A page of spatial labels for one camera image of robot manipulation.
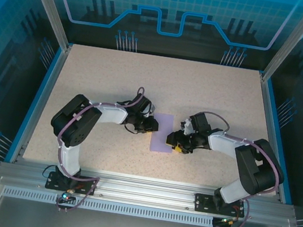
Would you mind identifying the lavender paper sheet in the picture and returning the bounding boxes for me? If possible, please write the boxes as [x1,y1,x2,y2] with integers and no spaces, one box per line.
[148,112,179,155]

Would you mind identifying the slotted aluminium cable duct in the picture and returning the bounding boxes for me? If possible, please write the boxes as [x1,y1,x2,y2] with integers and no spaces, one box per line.
[1,185,218,227]

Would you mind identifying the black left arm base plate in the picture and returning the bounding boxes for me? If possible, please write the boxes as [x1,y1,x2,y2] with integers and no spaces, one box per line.
[44,170,100,197]

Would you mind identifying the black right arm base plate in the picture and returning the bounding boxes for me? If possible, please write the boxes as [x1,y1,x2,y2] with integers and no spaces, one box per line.
[192,192,248,219]

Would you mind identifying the aluminium rail beam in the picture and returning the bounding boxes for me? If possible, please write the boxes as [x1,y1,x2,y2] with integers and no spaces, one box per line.
[0,154,298,226]

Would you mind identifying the cable connector with green light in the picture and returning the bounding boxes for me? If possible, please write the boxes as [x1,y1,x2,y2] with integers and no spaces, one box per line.
[219,214,240,227]
[60,187,77,203]

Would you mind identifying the aluminium table side rail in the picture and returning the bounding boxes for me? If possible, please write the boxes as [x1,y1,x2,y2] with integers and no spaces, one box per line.
[14,38,73,169]
[241,71,303,203]

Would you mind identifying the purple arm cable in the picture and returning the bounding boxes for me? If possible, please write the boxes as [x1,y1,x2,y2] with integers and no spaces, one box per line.
[46,75,146,222]
[184,110,293,227]

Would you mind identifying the blue table edge strip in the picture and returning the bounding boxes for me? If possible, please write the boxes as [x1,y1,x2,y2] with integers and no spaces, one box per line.
[245,78,303,205]
[4,42,67,169]

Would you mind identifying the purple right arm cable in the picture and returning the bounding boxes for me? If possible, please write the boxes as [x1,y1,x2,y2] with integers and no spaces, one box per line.
[184,110,293,227]

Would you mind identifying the aluminium frame post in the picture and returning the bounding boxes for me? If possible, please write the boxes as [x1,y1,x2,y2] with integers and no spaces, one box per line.
[261,0,303,88]
[11,0,80,54]

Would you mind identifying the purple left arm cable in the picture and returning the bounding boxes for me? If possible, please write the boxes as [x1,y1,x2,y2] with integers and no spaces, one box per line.
[46,75,146,222]

